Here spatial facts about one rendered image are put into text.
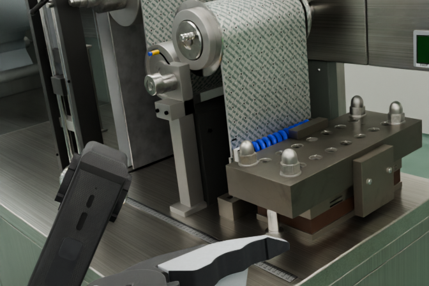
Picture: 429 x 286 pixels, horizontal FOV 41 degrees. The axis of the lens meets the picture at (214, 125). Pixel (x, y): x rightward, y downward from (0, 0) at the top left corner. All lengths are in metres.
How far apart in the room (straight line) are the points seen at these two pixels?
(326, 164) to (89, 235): 0.77
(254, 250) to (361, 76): 3.88
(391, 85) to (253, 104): 3.02
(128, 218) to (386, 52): 0.62
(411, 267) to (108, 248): 0.59
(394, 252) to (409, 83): 2.94
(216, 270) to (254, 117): 0.80
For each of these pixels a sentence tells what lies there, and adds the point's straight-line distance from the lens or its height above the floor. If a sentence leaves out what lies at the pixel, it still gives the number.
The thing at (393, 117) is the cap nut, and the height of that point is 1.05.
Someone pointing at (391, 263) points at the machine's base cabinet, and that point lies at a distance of 1.16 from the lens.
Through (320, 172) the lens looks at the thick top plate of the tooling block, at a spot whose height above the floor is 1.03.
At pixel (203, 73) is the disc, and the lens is 1.11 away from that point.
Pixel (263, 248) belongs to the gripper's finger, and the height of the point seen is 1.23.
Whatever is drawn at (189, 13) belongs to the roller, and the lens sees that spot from 1.08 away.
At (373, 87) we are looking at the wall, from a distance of 4.20.
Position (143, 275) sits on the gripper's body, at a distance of 0.35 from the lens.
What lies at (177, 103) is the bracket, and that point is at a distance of 1.11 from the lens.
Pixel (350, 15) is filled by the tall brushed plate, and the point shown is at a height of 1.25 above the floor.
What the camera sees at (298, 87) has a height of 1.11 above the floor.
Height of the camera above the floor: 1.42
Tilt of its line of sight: 18 degrees down
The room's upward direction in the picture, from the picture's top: 7 degrees counter-clockwise
